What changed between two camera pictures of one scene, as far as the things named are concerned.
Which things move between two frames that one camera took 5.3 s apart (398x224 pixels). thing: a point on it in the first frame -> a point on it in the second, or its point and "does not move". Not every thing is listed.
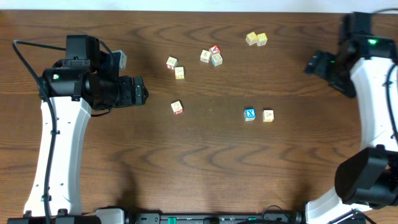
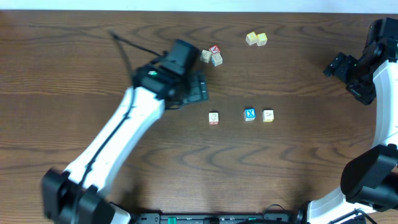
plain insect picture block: x=204 y=56 does not move
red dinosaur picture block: x=176 y=108 -> x=213 y=118
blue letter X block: x=249 y=114 does not move
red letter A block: x=214 y=49 does not move
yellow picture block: x=268 y=116 does not move
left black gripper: x=120 y=87 -> x=199 y=89
